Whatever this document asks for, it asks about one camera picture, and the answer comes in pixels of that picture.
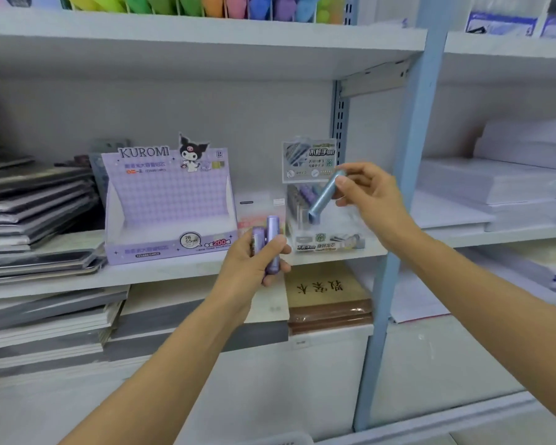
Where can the white shelf board with paper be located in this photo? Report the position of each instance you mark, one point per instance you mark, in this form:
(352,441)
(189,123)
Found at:
(445,213)

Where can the person's right forearm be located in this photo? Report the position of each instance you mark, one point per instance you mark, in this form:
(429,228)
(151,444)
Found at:
(491,315)

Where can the grey metal shelf bracket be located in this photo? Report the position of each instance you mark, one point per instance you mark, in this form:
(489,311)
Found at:
(375,78)

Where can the stack of brown notebooks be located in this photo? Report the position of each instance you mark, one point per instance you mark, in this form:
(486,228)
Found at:
(326,296)

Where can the person's right hand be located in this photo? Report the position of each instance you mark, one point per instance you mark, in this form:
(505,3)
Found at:
(384,199)

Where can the long purple lead tube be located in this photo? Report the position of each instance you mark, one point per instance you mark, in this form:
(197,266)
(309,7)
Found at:
(272,236)

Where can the row of colourful markers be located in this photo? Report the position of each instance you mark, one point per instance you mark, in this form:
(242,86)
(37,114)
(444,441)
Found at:
(204,5)

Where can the person's right thumb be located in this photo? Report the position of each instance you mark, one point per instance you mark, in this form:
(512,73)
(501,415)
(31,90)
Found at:
(350,200)

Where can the stacks of white paper reams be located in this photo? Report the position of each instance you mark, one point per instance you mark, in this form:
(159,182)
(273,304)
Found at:
(505,180)

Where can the person's left forearm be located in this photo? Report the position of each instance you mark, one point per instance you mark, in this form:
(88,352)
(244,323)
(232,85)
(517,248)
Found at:
(167,380)

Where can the row of tubes in display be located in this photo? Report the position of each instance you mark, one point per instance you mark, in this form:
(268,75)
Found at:
(303,196)

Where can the short purple lead tube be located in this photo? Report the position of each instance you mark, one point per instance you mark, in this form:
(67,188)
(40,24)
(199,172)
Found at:
(258,240)

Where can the white short shelf board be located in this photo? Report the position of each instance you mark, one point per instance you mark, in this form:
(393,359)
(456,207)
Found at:
(505,57)

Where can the blue lead tube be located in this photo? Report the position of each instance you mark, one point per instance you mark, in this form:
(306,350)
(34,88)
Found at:
(325,194)

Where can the person's left thumb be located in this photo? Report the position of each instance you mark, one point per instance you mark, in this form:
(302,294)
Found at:
(248,245)

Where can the light blue shelf post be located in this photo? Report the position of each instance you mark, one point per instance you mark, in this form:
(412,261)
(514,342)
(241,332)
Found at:
(410,180)

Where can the white shelf board with goods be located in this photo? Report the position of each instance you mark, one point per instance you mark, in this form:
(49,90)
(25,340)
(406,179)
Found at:
(74,282)

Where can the small white pink box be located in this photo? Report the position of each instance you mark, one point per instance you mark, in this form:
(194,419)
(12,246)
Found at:
(259,210)

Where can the perforated grey shelf rail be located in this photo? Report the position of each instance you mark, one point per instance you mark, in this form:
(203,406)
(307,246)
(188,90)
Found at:
(339,120)

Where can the purple cardboard display box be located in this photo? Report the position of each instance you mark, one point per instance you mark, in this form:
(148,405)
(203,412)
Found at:
(167,199)

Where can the clear display box with card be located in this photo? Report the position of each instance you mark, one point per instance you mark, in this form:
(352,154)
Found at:
(306,157)

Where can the grey patterned packet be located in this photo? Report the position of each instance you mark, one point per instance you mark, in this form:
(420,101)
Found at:
(99,166)

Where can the person's left hand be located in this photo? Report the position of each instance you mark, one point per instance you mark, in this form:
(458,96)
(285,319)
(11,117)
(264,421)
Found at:
(241,278)

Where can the stack of dark notebooks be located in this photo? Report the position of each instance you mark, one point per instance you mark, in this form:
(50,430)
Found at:
(32,213)

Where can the stack of grey white notebooks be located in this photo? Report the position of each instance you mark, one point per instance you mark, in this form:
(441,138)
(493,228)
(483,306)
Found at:
(41,333)

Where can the stack of white paper sheets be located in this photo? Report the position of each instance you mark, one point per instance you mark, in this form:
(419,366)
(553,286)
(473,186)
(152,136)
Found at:
(533,266)

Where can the loose white paper sheet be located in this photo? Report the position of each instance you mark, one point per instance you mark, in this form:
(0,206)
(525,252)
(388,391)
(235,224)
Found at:
(417,296)

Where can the white long shelf board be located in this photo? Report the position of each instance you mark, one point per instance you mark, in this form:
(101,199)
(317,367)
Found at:
(190,46)

